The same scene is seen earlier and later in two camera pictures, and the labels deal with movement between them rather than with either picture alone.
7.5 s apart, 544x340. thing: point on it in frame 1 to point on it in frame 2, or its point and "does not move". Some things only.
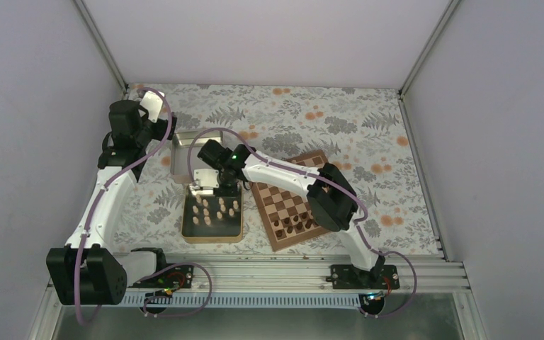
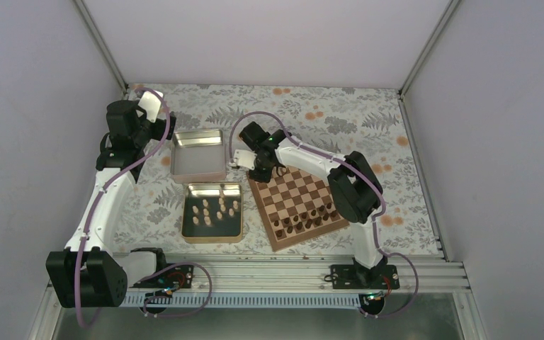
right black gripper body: (231, 192) to (265, 176)
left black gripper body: (162, 130) does not move
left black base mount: (180, 277) does not move
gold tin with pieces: (210, 219) does not move
